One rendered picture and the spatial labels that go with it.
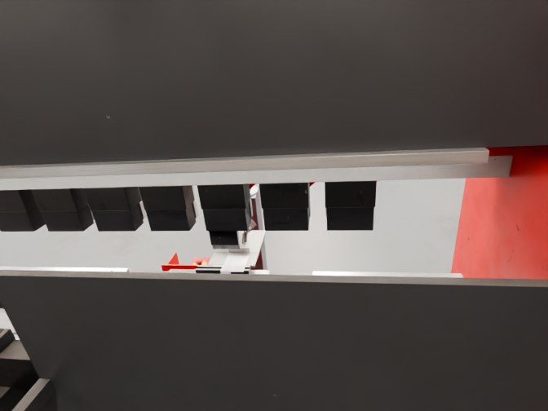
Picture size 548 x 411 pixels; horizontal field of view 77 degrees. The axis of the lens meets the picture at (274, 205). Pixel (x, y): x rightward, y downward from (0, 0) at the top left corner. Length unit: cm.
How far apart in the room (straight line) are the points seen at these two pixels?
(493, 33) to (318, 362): 72
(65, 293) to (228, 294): 34
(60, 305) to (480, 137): 95
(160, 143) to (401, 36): 59
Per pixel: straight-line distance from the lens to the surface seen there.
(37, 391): 106
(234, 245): 122
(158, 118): 90
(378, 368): 76
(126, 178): 122
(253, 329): 71
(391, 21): 80
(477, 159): 86
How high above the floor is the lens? 171
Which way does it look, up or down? 24 degrees down
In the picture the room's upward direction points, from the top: 5 degrees counter-clockwise
